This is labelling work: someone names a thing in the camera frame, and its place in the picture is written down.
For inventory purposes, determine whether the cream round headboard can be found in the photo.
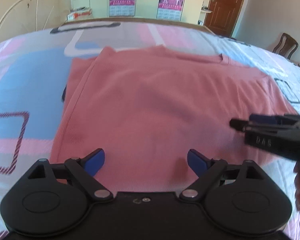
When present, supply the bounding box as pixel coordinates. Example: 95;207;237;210
0;0;71;48

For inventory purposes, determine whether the brown wooden door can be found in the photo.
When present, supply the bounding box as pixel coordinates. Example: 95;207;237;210
204;0;250;37

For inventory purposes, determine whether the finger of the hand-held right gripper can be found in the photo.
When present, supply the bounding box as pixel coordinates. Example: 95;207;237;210
250;114;300;127
230;119;290;132

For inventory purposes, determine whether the wooden bed frame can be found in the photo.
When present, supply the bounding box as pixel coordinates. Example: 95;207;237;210
62;17;214;33

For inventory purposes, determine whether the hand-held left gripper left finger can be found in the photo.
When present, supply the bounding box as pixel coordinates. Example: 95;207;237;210
27;148;114;202

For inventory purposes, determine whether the pink sweater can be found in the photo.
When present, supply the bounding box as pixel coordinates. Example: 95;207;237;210
50;45;300;188

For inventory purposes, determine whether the dark wooden chair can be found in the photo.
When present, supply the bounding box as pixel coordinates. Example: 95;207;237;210
272;32;299;60

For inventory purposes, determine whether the patterned bed sheet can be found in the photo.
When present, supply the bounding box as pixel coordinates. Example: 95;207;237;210
0;21;300;240

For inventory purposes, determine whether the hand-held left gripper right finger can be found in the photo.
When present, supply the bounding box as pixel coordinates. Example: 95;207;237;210
180;149;263;202

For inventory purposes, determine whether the white orange box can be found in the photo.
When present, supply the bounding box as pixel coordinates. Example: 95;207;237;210
67;7;93;22

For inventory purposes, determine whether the cream corner shelf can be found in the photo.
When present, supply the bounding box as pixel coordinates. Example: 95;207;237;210
197;0;217;26

